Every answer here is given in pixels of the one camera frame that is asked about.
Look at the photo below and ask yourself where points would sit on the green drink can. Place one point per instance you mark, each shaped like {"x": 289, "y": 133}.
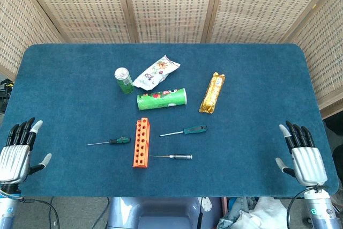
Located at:
{"x": 125, "y": 84}

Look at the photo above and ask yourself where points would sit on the blue felt table cover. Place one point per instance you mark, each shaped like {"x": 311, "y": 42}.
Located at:
{"x": 241, "y": 154}

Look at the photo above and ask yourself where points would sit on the silver metal precision screwdriver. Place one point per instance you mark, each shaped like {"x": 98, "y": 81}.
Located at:
{"x": 182, "y": 156}

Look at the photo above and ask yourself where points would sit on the white snack bag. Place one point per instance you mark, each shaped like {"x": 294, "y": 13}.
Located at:
{"x": 154, "y": 74}

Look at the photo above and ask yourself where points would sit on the white cloth pile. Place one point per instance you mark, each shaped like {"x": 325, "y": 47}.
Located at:
{"x": 262, "y": 215}

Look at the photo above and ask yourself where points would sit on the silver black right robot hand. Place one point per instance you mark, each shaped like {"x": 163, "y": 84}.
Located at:
{"x": 308, "y": 163}

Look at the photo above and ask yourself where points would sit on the green chips tube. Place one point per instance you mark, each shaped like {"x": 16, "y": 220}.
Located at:
{"x": 160, "y": 99}

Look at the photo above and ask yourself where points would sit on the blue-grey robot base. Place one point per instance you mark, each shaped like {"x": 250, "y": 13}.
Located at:
{"x": 155, "y": 213}

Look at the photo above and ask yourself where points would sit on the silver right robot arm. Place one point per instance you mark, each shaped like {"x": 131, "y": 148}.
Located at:
{"x": 320, "y": 210}

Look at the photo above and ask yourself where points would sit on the orange tool rack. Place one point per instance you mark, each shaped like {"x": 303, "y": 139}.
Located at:
{"x": 140, "y": 146}

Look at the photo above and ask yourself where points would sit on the gold foil snack packet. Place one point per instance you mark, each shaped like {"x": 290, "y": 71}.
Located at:
{"x": 213, "y": 93}

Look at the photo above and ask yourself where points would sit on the woven bamboo folding screen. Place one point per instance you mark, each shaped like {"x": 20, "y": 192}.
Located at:
{"x": 171, "y": 6}

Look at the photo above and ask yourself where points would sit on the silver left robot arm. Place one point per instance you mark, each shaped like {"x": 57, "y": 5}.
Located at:
{"x": 8, "y": 210}

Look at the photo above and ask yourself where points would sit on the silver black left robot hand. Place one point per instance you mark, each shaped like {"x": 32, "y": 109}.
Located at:
{"x": 14, "y": 159}

